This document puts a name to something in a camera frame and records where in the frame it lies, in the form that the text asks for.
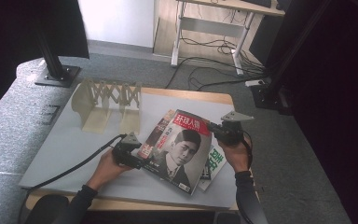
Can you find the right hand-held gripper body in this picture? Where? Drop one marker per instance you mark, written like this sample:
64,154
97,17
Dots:
231,132

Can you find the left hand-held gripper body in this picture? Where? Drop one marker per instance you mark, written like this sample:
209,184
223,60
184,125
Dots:
122,154

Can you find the white green-lettered magazine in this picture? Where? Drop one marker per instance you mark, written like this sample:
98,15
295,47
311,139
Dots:
216,161

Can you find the portrait cover magazine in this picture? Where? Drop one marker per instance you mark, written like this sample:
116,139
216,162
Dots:
180,152

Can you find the beige expandable book rack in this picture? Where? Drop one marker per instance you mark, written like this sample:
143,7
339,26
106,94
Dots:
96,119

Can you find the person's left hand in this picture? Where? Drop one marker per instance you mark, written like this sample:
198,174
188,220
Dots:
107,169

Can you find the person's right hand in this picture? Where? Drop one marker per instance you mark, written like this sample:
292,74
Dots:
237,155

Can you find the grey table board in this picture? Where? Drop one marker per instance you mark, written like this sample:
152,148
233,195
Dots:
74,149

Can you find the white power strip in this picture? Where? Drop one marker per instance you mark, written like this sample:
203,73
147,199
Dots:
254,83

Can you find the black tape marks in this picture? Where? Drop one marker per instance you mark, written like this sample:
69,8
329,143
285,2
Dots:
49,113

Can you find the white-legged wooden desk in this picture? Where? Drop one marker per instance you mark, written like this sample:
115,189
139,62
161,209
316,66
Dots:
211,27

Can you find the black metal stand with base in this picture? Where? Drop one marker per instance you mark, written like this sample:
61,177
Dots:
57,76

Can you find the black metal frame stand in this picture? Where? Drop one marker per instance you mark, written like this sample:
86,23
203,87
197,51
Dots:
267,96

